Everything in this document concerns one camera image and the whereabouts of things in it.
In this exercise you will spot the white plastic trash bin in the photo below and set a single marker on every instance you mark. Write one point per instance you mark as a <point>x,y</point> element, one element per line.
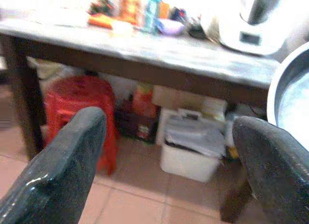
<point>190,146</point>

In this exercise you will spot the round metal bowl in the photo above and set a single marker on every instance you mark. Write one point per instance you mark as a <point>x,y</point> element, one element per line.
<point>292,93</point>

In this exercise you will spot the white sack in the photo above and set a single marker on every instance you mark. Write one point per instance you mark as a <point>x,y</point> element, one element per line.
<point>53,69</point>

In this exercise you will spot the dark wooden dining table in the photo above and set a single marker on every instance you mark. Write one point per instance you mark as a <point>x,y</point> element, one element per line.
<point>135,57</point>

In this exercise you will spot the dark small items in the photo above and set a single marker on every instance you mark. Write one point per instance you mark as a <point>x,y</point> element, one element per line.
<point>101,5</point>

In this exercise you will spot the red orange bag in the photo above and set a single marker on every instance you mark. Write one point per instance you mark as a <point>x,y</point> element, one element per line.
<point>144,101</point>

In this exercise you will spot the orange flat packet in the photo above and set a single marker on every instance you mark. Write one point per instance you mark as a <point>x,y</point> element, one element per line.
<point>100,21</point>

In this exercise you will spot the orange snack package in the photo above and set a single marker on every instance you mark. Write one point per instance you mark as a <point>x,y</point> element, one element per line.
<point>130,6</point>

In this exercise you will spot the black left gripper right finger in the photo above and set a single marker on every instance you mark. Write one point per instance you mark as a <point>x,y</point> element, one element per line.
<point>275,166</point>

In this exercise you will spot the dark printed carton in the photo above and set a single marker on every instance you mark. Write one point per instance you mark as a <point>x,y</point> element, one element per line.
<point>137,127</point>

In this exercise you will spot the teal plastic bottle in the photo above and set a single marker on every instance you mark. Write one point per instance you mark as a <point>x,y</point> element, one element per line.
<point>152,12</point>

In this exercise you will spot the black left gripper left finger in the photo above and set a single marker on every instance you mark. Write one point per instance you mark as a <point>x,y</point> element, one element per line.
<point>58,166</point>

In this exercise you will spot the cardboard box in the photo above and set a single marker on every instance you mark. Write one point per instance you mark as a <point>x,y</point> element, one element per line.
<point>183,98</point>

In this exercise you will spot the purple bowl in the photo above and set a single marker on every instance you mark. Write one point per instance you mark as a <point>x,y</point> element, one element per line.
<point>170,27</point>

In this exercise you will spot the white electric kettle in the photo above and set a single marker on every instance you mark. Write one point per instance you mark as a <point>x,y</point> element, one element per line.
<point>260,23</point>

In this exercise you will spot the red plastic stool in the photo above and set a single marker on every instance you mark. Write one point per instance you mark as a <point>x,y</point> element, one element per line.
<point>79,105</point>

